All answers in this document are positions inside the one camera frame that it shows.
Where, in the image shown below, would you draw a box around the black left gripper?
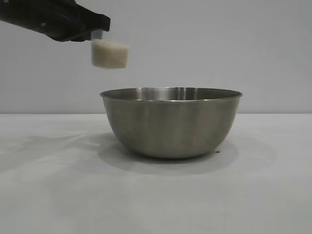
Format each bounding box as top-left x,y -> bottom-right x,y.
0,0 -> 111,42

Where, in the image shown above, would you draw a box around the stainless steel mixing bowl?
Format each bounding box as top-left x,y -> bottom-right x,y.
99,86 -> 244,159

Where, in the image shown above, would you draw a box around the clear plastic measuring cup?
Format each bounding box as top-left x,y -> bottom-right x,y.
90,29 -> 130,69

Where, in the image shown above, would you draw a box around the white rice grains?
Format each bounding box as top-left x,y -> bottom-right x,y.
91,40 -> 130,69

